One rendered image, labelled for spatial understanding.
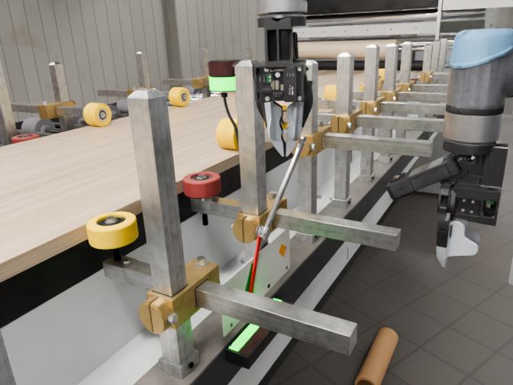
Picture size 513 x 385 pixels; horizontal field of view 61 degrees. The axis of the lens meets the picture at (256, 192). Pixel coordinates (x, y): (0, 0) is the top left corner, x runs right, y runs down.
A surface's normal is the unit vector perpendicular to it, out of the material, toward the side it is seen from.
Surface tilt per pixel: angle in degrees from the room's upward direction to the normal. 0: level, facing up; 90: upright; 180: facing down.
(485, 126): 90
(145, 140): 90
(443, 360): 0
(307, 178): 90
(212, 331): 0
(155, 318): 90
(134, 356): 0
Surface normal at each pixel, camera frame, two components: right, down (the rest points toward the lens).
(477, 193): -0.50, 0.32
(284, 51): -0.17, 0.34
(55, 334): 0.87, 0.14
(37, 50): 0.60, 0.25
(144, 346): -0.04, -0.94
